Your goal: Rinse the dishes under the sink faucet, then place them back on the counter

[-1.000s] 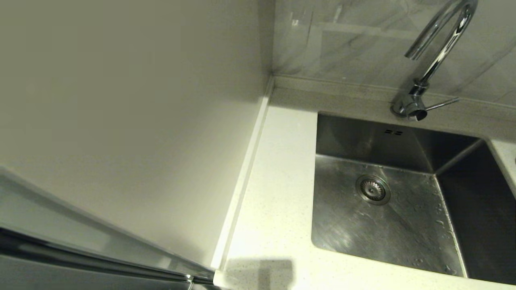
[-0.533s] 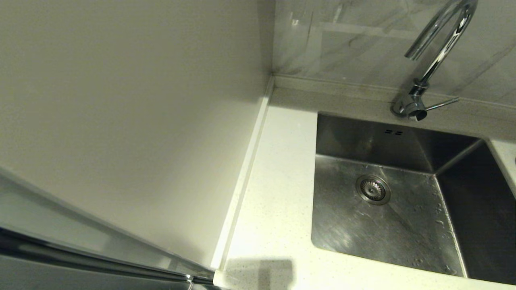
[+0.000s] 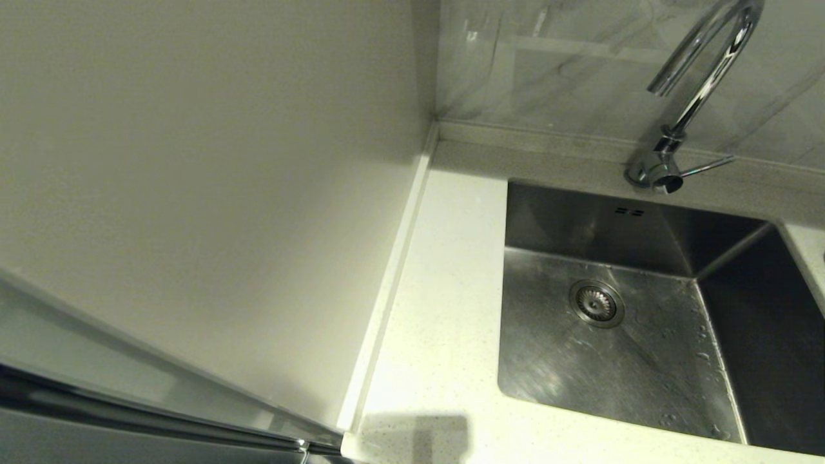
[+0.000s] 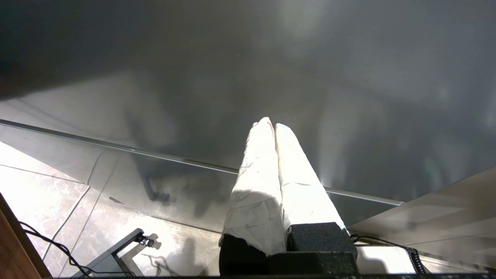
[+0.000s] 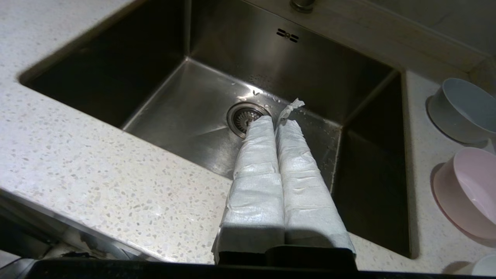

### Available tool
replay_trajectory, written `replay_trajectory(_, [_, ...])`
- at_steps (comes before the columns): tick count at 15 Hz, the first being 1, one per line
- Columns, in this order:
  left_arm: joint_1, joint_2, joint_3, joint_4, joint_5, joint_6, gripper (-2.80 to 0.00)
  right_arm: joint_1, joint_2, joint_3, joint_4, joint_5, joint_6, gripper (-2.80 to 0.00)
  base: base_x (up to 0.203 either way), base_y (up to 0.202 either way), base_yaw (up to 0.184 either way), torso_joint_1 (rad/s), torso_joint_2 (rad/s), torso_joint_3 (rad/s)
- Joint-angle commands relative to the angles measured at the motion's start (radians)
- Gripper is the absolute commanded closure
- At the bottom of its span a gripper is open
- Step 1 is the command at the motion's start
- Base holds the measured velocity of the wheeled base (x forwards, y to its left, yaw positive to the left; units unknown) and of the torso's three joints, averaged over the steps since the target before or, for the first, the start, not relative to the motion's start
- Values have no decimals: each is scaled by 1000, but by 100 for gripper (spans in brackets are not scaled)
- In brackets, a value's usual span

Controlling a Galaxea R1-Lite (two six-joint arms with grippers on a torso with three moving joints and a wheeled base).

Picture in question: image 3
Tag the chrome gooseneck faucet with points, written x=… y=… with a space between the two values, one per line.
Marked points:
x=664 y=169

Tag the stainless steel sink basin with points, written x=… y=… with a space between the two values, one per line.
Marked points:
x=644 y=380

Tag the white countertop edge strip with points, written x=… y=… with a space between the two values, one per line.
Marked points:
x=393 y=270

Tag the round metal drain strainer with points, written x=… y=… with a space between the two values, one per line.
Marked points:
x=597 y=303

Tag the white cabinet side panel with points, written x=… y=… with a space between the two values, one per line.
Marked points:
x=193 y=161

